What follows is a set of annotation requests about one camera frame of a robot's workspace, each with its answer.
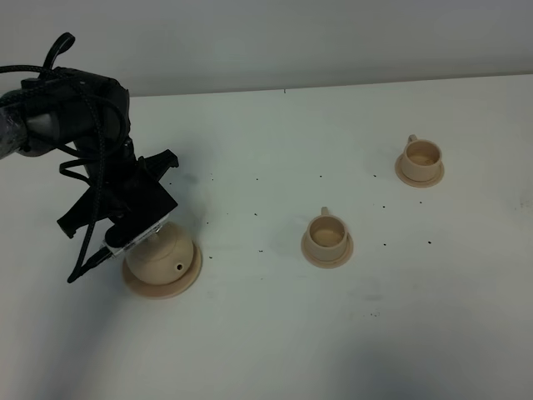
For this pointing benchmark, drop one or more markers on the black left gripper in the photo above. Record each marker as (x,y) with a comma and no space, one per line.
(132,197)

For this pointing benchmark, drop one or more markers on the beige clay teapot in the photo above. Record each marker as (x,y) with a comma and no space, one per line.
(162,258)

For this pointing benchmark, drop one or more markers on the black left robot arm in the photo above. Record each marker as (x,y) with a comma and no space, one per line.
(87,117)

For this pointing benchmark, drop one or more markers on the beige teapot saucer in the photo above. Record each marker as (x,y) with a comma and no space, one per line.
(169,290)

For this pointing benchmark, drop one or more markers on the beige near teacup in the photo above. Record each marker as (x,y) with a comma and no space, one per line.
(327,230)

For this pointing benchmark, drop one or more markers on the beige teacup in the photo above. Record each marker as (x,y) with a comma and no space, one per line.
(421,159)
(327,230)

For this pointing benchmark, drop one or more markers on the beige near cup saucer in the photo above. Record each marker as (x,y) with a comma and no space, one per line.
(327,257)

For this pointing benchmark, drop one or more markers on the beige cup saucer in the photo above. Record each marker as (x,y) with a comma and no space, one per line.
(327,257)
(418,184)

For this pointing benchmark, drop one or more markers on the beige far cup saucer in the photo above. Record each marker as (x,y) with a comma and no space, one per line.
(418,184)

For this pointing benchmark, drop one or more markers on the beige far teacup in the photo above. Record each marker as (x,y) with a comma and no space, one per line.
(421,159)

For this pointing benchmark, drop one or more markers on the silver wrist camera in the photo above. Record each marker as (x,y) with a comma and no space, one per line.
(119,239)

